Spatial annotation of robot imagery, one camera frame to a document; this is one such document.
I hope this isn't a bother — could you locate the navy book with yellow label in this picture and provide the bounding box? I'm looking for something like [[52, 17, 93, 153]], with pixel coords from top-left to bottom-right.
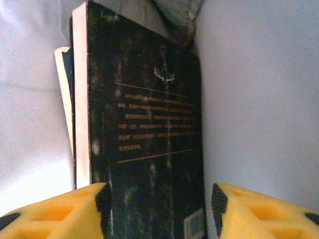
[[54, 46, 77, 162]]

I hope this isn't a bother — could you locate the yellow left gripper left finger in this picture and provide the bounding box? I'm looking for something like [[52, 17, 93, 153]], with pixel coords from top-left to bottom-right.
[[0, 183, 112, 239]]

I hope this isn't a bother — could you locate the black book with gold text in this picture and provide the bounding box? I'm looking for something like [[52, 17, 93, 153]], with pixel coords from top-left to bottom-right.
[[71, 0, 209, 239]]

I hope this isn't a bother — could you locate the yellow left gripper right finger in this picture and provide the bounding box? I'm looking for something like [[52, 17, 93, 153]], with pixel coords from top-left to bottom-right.
[[211, 183, 319, 239]]

